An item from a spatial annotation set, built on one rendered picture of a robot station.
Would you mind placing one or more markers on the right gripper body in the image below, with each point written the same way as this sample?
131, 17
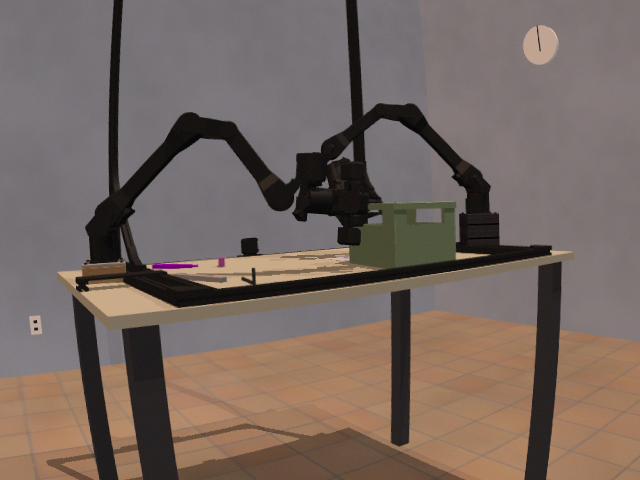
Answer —
347, 235

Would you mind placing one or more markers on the green plastic crate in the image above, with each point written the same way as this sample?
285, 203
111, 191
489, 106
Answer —
400, 241

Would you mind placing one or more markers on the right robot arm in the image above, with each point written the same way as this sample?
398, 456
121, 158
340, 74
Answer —
116, 209

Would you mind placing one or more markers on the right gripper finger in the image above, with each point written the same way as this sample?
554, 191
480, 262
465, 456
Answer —
367, 216
372, 195

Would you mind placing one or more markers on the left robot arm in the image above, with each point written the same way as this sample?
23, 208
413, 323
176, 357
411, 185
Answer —
477, 202

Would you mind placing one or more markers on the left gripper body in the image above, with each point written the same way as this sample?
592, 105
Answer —
337, 183

